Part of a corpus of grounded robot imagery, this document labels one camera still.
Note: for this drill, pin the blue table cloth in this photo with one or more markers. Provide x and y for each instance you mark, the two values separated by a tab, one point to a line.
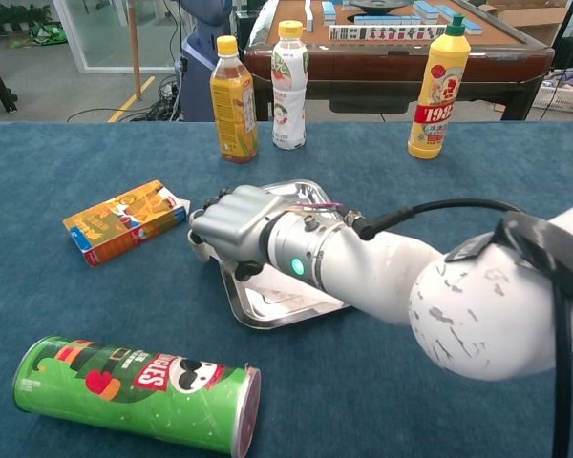
52	296

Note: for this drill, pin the green bag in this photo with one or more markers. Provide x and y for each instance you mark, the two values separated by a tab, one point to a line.
48	34

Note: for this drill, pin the yellow label tea bottle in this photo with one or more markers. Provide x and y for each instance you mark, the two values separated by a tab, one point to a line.
234	110

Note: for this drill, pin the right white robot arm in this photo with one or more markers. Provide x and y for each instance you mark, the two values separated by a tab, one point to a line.
372	267

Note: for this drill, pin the yellow detergent bottle green cap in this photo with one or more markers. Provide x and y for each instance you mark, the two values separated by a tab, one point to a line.
434	105

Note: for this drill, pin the face-up mahjong tile row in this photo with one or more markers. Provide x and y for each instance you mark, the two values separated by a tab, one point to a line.
387	33

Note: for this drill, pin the brown mahjong table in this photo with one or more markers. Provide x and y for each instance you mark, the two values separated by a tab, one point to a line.
372	71

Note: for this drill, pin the stainless steel tray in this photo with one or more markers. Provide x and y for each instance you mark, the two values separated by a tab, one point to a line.
277	317

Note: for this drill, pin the green Pringles can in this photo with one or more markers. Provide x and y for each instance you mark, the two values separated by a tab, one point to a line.
124	391

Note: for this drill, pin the blue-backed mahjong tile row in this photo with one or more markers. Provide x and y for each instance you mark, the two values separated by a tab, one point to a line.
473	26
426	10
387	20
329	12

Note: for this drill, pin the white label drink bottle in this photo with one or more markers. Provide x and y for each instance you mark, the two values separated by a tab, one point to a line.
289	95

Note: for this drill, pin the blue grey machine base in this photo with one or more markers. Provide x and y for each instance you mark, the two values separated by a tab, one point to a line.
196	86

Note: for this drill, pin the white plastic basket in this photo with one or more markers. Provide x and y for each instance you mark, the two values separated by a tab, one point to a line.
563	100

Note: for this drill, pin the wooden pole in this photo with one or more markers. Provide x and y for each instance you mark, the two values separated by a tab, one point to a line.
134	47

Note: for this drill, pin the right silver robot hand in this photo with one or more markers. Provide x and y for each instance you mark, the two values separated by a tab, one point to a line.
239	224

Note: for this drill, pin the orange snack box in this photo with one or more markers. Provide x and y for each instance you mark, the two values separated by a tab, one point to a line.
124	219

